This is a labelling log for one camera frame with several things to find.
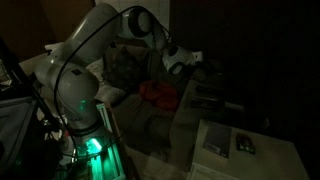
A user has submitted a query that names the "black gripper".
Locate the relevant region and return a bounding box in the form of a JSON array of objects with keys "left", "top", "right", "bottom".
[{"left": 191, "top": 62, "right": 214, "bottom": 82}]

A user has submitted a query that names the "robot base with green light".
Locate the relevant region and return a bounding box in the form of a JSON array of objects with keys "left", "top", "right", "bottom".
[{"left": 64, "top": 102, "right": 126, "bottom": 180}]

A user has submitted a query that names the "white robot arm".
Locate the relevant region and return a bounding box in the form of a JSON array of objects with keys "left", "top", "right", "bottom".
[{"left": 35, "top": 3, "right": 204, "bottom": 137}]

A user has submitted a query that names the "black remote control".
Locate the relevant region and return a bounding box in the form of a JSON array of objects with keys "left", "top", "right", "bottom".
[{"left": 196, "top": 85, "right": 230, "bottom": 96}]

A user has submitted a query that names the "orange red cushion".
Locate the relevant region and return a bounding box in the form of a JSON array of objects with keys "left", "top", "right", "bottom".
[{"left": 139, "top": 80, "right": 180, "bottom": 111}]

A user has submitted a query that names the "dark booklet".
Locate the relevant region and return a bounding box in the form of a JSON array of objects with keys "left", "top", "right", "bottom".
[{"left": 202, "top": 122, "right": 231, "bottom": 158}]

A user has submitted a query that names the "patterned dark cushion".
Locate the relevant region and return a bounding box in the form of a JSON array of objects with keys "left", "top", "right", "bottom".
[{"left": 102, "top": 47, "right": 143, "bottom": 92}]

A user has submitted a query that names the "small black device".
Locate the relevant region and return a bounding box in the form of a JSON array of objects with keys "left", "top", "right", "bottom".
[{"left": 236, "top": 133, "right": 256, "bottom": 154}]

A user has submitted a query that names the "white cushion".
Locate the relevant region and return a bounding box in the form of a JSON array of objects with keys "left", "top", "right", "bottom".
[{"left": 86, "top": 58, "right": 125, "bottom": 104}]

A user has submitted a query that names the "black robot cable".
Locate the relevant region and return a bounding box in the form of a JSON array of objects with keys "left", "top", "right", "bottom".
[{"left": 53, "top": 4, "right": 174, "bottom": 161}]

